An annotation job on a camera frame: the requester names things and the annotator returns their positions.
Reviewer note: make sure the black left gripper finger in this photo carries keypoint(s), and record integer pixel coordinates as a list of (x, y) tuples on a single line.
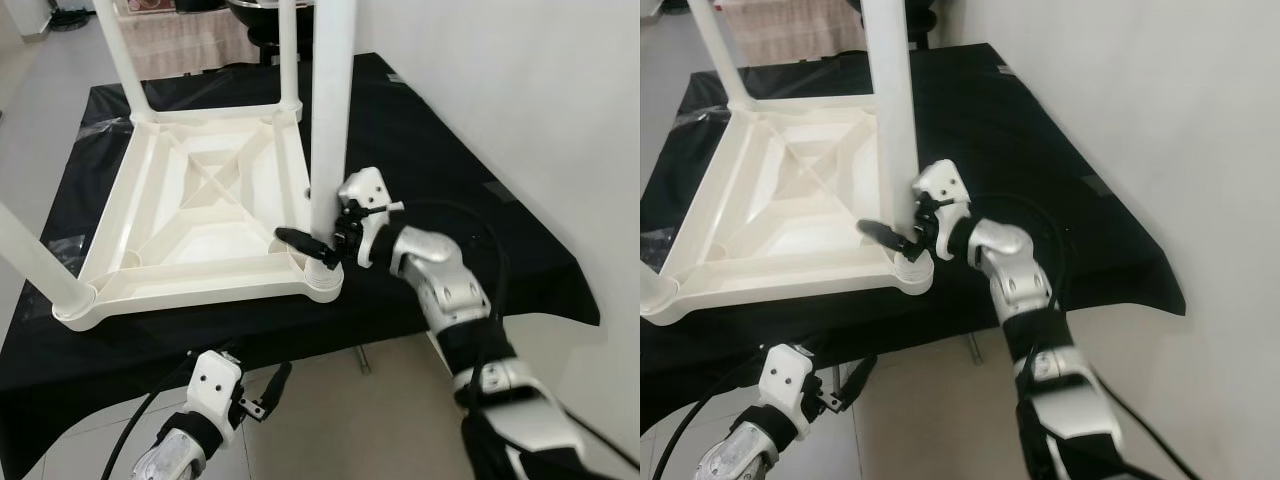
[(858, 376), (278, 383)]

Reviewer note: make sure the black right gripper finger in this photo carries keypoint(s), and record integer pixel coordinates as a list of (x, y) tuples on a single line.
[(305, 242), (885, 236)]

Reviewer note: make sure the white plastic table top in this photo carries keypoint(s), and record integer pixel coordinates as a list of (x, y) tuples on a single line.
[(180, 230), (780, 220)]

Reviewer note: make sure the beige fringed table cloth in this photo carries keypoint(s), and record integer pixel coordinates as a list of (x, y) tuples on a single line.
[(790, 30), (180, 45)]

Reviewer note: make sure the red printed box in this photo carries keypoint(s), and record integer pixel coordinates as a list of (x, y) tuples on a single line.
[(145, 5)]

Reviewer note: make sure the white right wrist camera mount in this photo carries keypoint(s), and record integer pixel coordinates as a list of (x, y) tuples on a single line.
[(940, 180), (362, 190)]

